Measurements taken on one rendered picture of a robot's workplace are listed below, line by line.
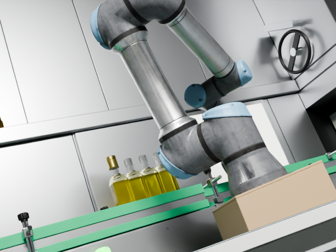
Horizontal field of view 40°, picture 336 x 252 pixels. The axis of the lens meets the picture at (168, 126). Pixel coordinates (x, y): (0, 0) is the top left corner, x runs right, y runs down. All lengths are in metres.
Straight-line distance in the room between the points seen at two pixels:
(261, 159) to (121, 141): 0.77
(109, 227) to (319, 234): 0.59
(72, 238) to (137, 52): 0.55
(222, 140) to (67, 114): 0.81
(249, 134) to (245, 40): 1.25
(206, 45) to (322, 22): 0.97
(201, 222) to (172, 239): 0.12
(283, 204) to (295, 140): 1.14
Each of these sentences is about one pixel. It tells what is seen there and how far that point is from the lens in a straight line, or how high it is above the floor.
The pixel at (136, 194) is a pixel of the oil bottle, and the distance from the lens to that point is 1.55.
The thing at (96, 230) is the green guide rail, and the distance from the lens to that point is 1.37.
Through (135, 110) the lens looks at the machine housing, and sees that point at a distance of 1.85.
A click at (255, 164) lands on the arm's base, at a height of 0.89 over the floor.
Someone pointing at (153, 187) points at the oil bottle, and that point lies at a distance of 1.58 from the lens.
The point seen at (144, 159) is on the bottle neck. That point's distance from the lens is 1.62.
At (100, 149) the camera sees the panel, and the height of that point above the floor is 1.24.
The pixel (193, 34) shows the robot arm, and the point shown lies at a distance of 1.31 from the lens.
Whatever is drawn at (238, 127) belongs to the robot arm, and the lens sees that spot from 1.14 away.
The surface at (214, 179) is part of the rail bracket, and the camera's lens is 1.50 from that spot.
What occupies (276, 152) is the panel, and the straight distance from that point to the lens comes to 2.07.
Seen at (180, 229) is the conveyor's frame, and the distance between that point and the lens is 1.43.
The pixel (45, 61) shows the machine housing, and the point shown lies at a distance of 1.90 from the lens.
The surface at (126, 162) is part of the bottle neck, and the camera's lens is 1.59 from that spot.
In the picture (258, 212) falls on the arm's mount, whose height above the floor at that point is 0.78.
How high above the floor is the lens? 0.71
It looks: 18 degrees up
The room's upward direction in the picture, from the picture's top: 21 degrees counter-clockwise
